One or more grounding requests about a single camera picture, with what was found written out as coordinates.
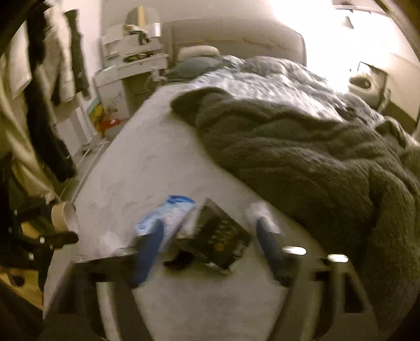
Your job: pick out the white box with drawings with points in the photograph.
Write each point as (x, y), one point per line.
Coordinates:
(111, 95)

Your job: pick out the dark printed snack packet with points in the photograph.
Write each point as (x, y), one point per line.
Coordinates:
(218, 239)

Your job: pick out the white hanging garment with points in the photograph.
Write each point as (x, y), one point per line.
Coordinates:
(57, 55)

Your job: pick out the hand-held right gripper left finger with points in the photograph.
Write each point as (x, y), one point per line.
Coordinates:
(148, 252)

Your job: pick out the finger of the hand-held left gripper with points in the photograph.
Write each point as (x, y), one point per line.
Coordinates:
(55, 241)
(19, 210)

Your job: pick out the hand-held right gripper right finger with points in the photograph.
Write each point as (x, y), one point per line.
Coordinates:
(269, 249)

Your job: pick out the beige pillow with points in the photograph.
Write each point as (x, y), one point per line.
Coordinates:
(197, 51)

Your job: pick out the white bedside table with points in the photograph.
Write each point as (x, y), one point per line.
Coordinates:
(144, 65)

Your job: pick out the grey pillow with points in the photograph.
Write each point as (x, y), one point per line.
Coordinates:
(193, 66)

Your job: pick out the black hanging garment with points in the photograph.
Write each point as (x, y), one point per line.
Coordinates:
(42, 114)

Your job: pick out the cream hanging cloth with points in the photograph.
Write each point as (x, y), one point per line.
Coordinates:
(13, 108)

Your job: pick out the grey patterned duvet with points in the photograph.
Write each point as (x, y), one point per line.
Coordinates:
(262, 82)

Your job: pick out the brown paper cup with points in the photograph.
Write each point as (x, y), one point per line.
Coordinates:
(60, 216)

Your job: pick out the yellow printed bag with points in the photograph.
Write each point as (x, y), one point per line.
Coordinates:
(96, 114)

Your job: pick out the dark green hanging garment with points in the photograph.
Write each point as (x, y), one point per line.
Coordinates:
(78, 52)

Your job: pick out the beige upholstered headboard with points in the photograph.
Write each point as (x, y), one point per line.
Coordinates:
(236, 36)

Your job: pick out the red container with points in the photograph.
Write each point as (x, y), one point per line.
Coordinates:
(110, 125)

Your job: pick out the white clothes rack base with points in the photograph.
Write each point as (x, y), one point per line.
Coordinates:
(93, 144)

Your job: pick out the blue and white plastic packet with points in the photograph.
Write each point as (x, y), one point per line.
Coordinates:
(170, 216)

